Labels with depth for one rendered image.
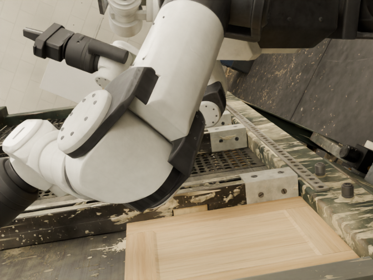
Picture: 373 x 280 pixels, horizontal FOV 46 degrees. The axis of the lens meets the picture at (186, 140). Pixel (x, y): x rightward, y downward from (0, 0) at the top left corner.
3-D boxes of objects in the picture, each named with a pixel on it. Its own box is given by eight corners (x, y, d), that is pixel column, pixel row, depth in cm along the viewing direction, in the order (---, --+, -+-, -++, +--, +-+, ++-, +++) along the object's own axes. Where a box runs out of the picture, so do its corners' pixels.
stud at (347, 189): (356, 198, 90) (356, 185, 89) (344, 200, 90) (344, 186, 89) (350, 194, 92) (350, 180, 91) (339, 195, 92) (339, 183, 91)
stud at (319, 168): (327, 175, 103) (327, 164, 103) (317, 177, 103) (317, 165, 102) (323, 172, 106) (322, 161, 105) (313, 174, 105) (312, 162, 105)
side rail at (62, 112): (205, 109, 249) (202, 90, 246) (9, 136, 240) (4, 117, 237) (202, 106, 256) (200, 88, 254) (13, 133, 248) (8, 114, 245)
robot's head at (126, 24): (153, 8, 88) (109, 6, 87) (155, -22, 78) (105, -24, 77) (154, 38, 86) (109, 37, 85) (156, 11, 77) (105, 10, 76)
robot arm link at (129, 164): (81, 205, 62) (145, 235, 45) (19, 166, 57) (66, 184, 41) (121, 143, 65) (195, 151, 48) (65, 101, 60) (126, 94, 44)
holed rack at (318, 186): (329, 190, 95) (329, 187, 95) (316, 192, 95) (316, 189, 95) (208, 87, 254) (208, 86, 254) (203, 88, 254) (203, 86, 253)
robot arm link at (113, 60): (96, 50, 118) (135, 64, 118) (79, 81, 114) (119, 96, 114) (90, 24, 108) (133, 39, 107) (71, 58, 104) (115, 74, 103)
